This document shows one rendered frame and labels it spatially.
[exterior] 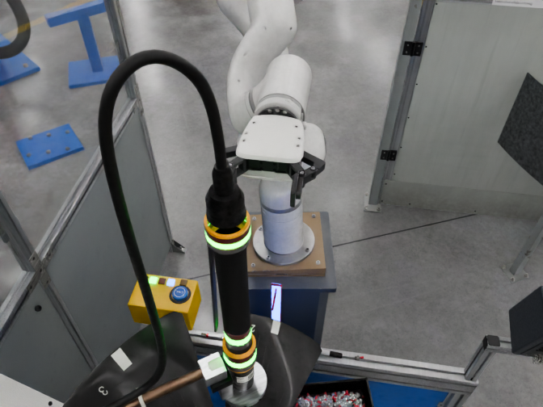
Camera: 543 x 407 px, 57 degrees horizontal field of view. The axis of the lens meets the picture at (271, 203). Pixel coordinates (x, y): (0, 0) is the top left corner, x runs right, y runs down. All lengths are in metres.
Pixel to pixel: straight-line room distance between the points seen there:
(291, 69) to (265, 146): 0.19
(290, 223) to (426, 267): 1.49
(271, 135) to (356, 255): 2.03
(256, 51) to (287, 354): 0.62
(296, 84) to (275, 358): 0.56
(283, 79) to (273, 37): 0.13
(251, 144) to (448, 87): 1.85
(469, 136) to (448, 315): 0.90
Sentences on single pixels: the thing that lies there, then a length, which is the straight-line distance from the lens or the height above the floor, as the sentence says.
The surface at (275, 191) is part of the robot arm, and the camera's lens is 1.33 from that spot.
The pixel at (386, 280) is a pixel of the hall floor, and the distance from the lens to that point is 2.68.
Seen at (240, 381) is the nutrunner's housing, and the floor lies 1.49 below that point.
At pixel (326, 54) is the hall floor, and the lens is 4.33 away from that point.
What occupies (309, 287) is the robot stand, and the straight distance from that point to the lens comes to 1.48.
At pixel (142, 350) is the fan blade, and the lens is 0.84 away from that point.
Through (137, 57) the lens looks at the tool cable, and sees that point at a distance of 0.34.
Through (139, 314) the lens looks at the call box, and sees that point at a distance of 1.35.
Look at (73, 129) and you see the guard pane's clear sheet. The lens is 1.70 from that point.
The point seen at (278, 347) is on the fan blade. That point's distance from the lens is 1.09.
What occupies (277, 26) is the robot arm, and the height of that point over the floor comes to 1.72.
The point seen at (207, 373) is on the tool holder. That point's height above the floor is 1.54.
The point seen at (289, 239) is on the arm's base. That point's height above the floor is 1.04.
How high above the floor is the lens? 2.16
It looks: 47 degrees down
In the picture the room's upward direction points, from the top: straight up
